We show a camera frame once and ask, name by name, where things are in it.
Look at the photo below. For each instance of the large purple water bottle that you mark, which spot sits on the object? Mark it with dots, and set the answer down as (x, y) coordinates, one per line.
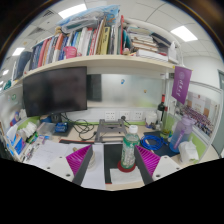
(180, 135)

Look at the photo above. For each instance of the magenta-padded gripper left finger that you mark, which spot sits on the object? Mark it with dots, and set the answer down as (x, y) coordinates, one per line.
(60, 166)

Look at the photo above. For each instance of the black computer monitor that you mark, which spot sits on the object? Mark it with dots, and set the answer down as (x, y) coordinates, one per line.
(53, 90)

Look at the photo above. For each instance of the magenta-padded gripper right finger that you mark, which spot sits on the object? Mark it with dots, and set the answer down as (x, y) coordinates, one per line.
(166, 166)

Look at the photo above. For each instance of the purple hanging pennant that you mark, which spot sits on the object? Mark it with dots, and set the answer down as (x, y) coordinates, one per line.
(181, 85)

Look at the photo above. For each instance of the wall shelf with books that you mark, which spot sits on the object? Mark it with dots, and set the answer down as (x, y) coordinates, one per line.
(93, 43)

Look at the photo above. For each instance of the blank white paper sheet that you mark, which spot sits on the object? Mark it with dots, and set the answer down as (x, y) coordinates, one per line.
(96, 176)

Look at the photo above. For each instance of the grey metal laptop stand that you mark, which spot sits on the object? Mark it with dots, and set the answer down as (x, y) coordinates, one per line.
(110, 131)

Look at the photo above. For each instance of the white wall socket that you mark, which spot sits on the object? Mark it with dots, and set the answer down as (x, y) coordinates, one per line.
(138, 115)
(126, 113)
(110, 115)

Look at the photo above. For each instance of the black desk mat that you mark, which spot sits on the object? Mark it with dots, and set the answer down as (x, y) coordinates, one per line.
(111, 156)

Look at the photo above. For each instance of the small blue device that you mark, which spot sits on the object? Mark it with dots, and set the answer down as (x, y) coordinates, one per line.
(61, 127)

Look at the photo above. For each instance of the group photo poster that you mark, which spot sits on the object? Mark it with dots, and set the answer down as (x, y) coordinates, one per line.
(200, 115)

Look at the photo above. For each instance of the clear green-labelled drink bottle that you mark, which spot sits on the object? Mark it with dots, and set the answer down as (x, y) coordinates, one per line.
(129, 150)

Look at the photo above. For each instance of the ceiling lights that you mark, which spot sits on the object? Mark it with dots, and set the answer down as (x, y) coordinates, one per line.
(183, 33)

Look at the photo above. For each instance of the crumpled white tissue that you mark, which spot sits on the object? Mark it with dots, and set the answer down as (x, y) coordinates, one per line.
(188, 152)

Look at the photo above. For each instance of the dark wine bottle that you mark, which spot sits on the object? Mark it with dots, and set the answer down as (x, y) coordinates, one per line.
(161, 110)

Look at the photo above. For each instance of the handwritten white paper sheet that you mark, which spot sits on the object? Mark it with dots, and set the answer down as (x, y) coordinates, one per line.
(46, 153)

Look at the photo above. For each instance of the clear plastic box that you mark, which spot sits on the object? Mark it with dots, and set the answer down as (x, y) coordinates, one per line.
(46, 128)

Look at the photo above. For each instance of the white tissue sheet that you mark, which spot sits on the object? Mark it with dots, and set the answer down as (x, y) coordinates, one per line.
(125, 176)

